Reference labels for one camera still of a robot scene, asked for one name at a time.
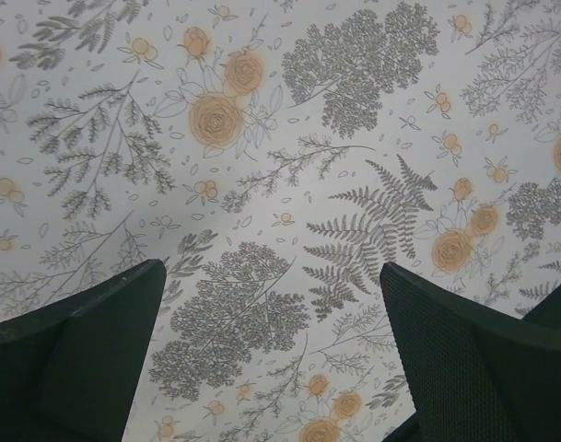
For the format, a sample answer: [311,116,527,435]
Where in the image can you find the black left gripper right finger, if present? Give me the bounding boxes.
[380,262,561,441]

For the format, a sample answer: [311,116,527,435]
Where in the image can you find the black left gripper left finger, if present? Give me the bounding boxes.
[0,260,166,441]

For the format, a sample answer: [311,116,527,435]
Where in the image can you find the floral patterned table mat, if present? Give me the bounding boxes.
[0,1,561,441]

